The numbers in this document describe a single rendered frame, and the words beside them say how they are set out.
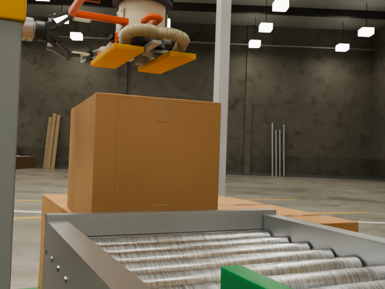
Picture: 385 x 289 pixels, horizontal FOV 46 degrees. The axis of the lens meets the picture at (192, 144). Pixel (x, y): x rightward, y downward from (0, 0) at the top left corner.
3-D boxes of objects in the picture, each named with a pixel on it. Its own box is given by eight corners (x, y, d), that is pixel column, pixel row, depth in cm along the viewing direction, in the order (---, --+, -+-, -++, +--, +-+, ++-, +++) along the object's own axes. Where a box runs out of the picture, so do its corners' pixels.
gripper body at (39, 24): (33, 21, 178) (57, 25, 182) (32, 43, 178) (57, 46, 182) (35, 16, 172) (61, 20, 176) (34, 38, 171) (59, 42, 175)
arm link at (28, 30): (16, 42, 176) (32, 44, 179) (18, 36, 168) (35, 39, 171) (17, 19, 177) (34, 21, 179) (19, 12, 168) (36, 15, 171)
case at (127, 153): (217, 227, 145) (222, 102, 146) (90, 231, 130) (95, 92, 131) (160, 206, 201) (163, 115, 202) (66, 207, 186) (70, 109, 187)
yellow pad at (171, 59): (196, 59, 157) (196, 45, 157) (169, 55, 152) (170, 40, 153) (160, 74, 187) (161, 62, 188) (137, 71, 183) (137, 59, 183)
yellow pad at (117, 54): (144, 52, 149) (144, 37, 149) (114, 48, 144) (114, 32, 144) (115, 69, 179) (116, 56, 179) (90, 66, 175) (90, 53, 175)
